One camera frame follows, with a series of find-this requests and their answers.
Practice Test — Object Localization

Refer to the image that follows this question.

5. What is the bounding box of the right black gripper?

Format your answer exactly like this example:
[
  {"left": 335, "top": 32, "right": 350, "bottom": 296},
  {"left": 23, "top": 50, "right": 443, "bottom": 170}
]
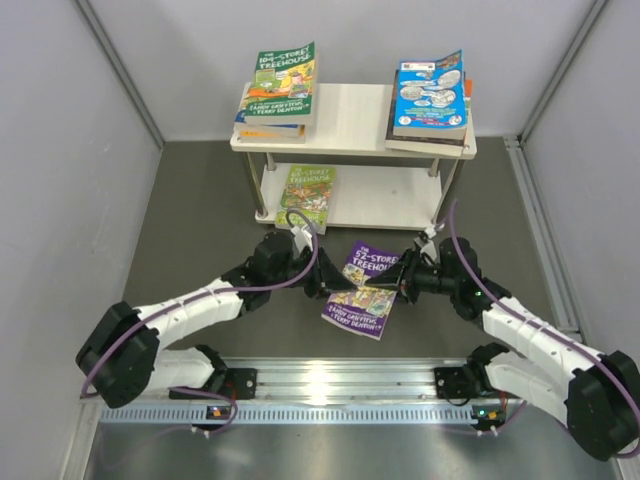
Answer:
[{"left": 367, "top": 248, "right": 459, "bottom": 304}]

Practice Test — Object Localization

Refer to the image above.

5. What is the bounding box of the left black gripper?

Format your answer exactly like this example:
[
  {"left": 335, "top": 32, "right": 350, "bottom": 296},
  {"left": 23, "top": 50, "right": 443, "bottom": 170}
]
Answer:
[{"left": 268, "top": 245, "right": 356, "bottom": 299}]

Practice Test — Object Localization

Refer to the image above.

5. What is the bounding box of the purple cartoon book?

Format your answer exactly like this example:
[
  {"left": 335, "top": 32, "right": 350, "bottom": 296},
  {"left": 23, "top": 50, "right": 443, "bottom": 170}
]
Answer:
[{"left": 321, "top": 241, "right": 400, "bottom": 341}]

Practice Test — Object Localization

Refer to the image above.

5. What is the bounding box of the lime green cartoon book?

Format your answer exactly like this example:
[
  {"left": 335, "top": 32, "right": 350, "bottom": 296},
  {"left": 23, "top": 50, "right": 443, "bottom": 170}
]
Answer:
[{"left": 275, "top": 164, "right": 336, "bottom": 235}]

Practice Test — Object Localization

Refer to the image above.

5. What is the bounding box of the dark tale of cities book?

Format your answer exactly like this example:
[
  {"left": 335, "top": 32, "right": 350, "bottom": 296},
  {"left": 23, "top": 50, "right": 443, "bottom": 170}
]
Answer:
[{"left": 385, "top": 83, "right": 468, "bottom": 152}]

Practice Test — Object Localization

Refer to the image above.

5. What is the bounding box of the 130-storey treehouse book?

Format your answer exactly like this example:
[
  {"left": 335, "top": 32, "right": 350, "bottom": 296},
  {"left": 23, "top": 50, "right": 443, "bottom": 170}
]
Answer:
[{"left": 234, "top": 127, "right": 306, "bottom": 144}]

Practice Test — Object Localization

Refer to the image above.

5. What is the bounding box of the blue 91-storey treehouse book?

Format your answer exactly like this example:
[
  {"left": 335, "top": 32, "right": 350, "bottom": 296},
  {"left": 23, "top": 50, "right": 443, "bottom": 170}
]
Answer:
[{"left": 234, "top": 82, "right": 304, "bottom": 137}]

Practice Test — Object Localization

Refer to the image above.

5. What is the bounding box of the light blue storey treehouse book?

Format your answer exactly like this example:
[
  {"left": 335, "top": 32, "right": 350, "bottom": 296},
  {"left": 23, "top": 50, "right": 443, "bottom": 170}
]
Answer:
[{"left": 392, "top": 49, "right": 468, "bottom": 143}]

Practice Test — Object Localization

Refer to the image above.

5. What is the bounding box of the green 104-storey treehouse book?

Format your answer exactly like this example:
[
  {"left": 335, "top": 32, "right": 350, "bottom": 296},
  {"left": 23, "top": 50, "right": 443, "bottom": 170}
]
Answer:
[{"left": 243, "top": 41, "right": 318, "bottom": 126}]

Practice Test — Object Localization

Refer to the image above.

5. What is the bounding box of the orange 78-storey treehouse book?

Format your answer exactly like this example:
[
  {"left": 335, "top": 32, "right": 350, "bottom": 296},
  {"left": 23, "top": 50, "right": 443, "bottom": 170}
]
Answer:
[{"left": 464, "top": 78, "right": 473, "bottom": 108}]

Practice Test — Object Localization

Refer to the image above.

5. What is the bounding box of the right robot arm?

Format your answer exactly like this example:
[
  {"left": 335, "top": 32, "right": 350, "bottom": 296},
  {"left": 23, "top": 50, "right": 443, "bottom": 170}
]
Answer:
[{"left": 366, "top": 237, "right": 639, "bottom": 461}]

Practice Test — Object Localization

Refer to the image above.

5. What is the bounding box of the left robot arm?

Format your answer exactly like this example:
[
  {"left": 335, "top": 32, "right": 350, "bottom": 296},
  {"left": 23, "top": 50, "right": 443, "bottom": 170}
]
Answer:
[{"left": 75, "top": 230, "right": 356, "bottom": 409}]

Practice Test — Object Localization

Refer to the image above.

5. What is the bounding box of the white two-tier wooden shelf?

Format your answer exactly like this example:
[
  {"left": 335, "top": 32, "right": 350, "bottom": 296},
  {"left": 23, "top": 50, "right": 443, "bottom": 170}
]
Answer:
[{"left": 230, "top": 83, "right": 477, "bottom": 230}]

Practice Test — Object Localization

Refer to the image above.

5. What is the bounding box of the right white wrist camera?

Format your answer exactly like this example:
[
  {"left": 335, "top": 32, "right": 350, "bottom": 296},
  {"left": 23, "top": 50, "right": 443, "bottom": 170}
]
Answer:
[{"left": 414, "top": 224, "right": 442, "bottom": 261}]

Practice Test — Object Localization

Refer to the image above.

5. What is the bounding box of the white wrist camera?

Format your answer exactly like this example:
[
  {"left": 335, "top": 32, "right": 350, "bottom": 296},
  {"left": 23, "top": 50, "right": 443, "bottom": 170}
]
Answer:
[
  {"left": 414, "top": 224, "right": 442, "bottom": 261},
  {"left": 290, "top": 224, "right": 314, "bottom": 254}
]

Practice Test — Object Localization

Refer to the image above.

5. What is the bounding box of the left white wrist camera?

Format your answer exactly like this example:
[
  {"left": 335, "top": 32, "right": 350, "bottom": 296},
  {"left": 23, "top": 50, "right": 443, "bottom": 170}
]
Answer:
[{"left": 290, "top": 224, "right": 314, "bottom": 254}]

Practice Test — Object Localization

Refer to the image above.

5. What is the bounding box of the aluminium mounting rail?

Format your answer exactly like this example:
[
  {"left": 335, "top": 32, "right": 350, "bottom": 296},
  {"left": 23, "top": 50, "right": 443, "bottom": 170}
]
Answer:
[{"left": 79, "top": 357, "right": 624, "bottom": 405}]

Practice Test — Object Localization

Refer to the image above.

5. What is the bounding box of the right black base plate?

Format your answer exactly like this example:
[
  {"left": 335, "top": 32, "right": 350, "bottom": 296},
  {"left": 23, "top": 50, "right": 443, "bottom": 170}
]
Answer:
[{"left": 434, "top": 364, "right": 523, "bottom": 403}]

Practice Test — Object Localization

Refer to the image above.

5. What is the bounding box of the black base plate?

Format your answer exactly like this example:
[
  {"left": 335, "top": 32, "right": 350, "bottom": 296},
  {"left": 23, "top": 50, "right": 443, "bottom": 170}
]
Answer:
[
  {"left": 434, "top": 364, "right": 523, "bottom": 403},
  {"left": 191, "top": 368, "right": 257, "bottom": 400}
]

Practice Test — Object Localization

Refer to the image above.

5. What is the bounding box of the slotted grey cable duct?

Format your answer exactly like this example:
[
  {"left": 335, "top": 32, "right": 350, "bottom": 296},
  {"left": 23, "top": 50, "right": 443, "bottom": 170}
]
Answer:
[{"left": 100, "top": 403, "right": 505, "bottom": 425}]

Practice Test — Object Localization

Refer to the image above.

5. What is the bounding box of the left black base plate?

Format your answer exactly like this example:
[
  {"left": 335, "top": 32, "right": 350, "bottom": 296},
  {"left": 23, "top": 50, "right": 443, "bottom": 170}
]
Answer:
[{"left": 191, "top": 368, "right": 257, "bottom": 400}]

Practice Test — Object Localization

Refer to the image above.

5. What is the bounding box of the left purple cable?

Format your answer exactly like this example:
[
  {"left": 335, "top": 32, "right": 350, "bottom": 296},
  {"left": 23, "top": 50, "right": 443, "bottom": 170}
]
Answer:
[{"left": 80, "top": 208, "right": 321, "bottom": 437}]

